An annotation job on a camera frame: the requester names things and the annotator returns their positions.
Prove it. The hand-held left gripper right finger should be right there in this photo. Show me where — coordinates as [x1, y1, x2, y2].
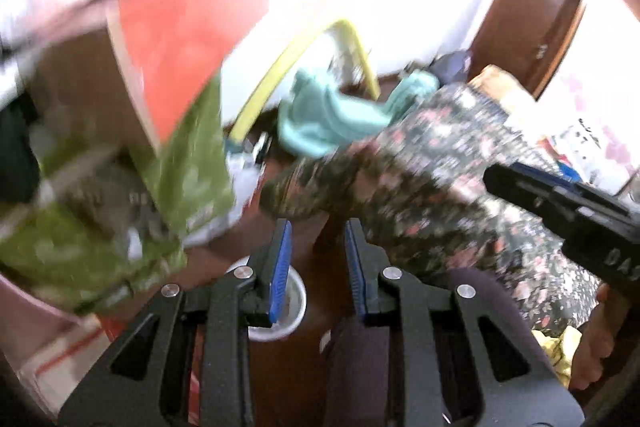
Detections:
[345, 218, 586, 427]

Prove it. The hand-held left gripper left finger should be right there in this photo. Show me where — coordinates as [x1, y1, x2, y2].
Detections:
[57, 218, 294, 427]

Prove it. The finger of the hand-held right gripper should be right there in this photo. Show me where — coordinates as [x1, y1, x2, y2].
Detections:
[482, 163, 576, 233]
[512, 162, 588, 190]

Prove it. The green plastic bag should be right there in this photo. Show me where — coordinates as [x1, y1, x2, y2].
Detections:
[0, 72, 236, 313]

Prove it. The person's right hand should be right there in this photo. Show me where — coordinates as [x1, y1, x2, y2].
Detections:
[569, 283, 632, 392]

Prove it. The white cup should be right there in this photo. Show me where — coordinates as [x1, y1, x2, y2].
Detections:
[227, 257, 307, 343]

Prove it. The white printed cloth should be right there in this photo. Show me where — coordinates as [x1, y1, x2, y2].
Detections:
[545, 72, 640, 198]

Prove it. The floral blanket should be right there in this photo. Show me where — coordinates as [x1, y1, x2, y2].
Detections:
[260, 82, 601, 338]

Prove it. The orange patterned cloth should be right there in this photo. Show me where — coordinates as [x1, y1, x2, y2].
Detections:
[470, 64, 536, 112]

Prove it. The yellow cloth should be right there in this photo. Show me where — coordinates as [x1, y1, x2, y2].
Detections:
[531, 326, 583, 389]

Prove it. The dark blue cloth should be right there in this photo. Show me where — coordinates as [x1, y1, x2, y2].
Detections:
[430, 49, 473, 85]

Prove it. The teal cloth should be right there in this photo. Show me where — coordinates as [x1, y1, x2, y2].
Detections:
[277, 68, 441, 158]

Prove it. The brown wooden door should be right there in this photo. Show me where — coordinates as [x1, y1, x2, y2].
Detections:
[467, 0, 616, 100]

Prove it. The yellow foam tube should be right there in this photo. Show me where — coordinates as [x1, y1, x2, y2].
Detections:
[230, 19, 381, 142]

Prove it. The red striped cardboard box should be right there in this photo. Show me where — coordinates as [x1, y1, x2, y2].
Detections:
[20, 317, 121, 413]

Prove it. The orange cardboard box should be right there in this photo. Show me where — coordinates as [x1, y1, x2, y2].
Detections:
[105, 0, 271, 148]

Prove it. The pink container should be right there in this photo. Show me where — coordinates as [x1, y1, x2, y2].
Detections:
[0, 277, 101, 358]

